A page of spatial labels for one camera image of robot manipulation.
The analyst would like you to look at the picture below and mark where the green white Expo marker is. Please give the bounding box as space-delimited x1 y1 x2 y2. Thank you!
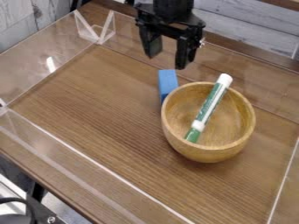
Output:
184 73 232 144

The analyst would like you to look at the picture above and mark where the black cable bottom left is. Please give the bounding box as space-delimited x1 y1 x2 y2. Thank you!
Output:
0 197 43 224

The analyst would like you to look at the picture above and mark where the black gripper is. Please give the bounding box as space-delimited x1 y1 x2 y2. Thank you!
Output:
135 0 206 70

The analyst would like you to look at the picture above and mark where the brown wooden bowl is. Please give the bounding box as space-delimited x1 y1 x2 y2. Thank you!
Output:
162 82 257 163

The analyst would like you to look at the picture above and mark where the blue rectangular block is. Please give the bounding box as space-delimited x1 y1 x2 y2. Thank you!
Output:
158 69 179 102

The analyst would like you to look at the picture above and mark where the black metal table frame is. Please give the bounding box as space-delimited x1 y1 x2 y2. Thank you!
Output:
0 156 68 224

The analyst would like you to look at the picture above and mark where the clear acrylic corner bracket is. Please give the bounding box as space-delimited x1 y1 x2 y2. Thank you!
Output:
74 10 116 45

